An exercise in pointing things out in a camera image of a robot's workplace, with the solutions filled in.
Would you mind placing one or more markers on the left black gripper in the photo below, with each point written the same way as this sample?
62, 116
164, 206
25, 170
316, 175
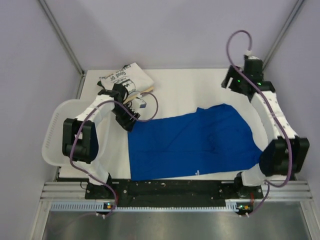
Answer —
128, 123

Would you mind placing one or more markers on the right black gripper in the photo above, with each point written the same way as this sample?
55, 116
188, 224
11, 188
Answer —
232, 73

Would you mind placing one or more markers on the blue t-shirt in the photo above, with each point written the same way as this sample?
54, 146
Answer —
207, 141

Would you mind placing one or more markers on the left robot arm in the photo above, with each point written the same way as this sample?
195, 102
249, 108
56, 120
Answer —
80, 138

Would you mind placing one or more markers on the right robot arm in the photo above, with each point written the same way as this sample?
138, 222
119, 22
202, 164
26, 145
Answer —
286, 151

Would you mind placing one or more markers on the white plastic basket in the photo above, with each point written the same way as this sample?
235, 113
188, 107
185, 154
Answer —
52, 145

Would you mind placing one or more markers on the beige folded t-shirt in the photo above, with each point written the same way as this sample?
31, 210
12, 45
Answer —
137, 94

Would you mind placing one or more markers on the white folded printed t-shirt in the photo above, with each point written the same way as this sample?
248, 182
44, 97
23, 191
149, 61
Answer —
131, 76

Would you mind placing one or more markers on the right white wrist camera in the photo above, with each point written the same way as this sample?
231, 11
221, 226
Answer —
249, 56

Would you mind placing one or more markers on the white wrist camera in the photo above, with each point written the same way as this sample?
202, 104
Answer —
138, 103
249, 56

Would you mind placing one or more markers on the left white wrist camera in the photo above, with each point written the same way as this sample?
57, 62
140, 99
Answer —
138, 103

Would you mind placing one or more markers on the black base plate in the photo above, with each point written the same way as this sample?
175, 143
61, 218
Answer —
168, 193

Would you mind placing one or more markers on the right aluminium frame post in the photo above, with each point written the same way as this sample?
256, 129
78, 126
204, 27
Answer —
285, 27

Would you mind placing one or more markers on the aluminium frame post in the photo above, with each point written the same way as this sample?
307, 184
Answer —
285, 27
61, 36

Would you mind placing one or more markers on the grey slotted cable duct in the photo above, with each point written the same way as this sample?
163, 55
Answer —
104, 207

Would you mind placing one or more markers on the aluminium front rail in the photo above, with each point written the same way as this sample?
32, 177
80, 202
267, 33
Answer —
294, 191

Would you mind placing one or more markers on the left aluminium frame post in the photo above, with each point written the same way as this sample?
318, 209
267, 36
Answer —
61, 36

